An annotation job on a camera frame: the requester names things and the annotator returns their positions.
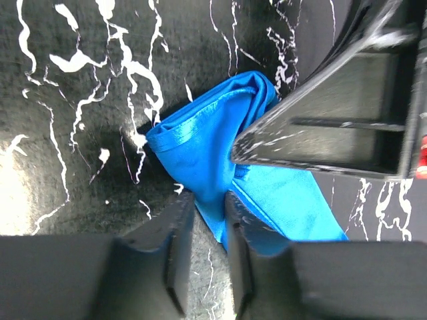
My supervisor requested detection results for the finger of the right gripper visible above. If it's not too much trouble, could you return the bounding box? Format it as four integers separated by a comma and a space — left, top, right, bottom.
232, 1, 426, 181

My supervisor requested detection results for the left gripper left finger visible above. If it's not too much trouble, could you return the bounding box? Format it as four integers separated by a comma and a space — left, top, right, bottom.
1, 191, 195, 319

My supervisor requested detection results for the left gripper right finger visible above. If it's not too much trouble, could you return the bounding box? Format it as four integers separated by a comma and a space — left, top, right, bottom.
225, 192, 426, 319

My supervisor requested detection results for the blue cloth napkin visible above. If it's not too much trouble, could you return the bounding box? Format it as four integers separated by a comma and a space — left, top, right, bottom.
146, 71, 346, 247

